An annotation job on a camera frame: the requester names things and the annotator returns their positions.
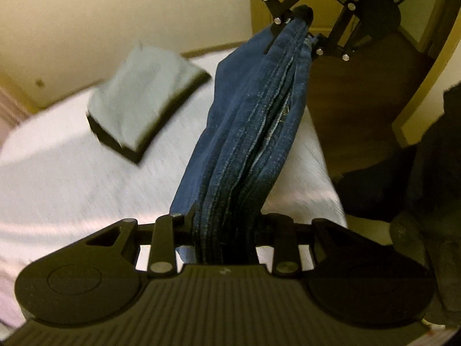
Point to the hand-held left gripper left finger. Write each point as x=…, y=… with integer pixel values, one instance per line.
x=165, y=238

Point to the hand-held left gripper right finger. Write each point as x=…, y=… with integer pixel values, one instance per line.
x=284, y=238

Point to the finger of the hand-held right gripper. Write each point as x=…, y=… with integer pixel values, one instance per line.
x=336, y=39
x=277, y=5

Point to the blue denim jeans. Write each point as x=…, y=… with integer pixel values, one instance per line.
x=237, y=151

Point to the grey folded garment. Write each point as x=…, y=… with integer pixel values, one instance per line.
x=137, y=93

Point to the person's black trouser leg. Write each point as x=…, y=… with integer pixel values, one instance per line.
x=439, y=187

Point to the cream door frame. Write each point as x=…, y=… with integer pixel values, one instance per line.
x=421, y=93

